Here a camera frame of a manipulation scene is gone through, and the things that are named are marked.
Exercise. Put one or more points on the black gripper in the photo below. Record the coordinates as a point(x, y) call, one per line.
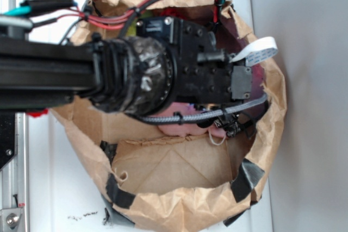
point(202, 73)

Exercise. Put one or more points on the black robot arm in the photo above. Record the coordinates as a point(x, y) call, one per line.
point(167, 60)

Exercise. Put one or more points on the pink plush pig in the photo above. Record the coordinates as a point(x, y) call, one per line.
point(216, 135)

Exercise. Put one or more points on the red crumpled cloth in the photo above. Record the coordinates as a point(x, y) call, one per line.
point(171, 12)

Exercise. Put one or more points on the brown paper bag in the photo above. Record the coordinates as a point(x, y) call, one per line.
point(157, 181)

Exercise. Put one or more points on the grey camera module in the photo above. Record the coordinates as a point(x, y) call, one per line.
point(241, 82)

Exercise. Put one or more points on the black robot mount plate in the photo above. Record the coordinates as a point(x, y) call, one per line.
point(8, 135)

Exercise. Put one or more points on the aluminium frame rail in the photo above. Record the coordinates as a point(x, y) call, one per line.
point(14, 176)

